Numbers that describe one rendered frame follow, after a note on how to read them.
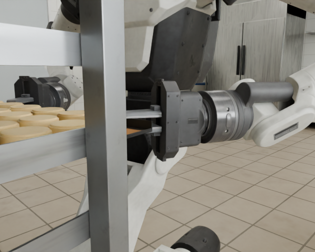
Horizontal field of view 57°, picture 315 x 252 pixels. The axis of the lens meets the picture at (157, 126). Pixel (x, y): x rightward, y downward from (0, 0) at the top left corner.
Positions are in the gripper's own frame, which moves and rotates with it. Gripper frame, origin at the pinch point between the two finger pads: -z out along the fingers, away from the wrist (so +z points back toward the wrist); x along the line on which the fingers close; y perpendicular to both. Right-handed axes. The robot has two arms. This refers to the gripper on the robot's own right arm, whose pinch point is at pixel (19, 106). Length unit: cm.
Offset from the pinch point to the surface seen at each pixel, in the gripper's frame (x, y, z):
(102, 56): 8.7, 27.3, -32.8
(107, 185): -3.5, 27.4, -32.7
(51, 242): -8.2, 22.6, -35.2
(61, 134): 1.7, 23.5, -33.7
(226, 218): -86, 64, 117
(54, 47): 9.4, 23.4, -33.8
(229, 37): 65, 116, 484
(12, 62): 8.0, 21.5, -37.2
